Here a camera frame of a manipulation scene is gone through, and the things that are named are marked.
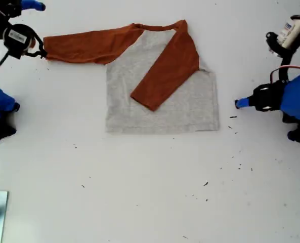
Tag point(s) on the grey t-shirt with brown sleeves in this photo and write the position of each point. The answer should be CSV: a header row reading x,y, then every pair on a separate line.
x,y
165,119

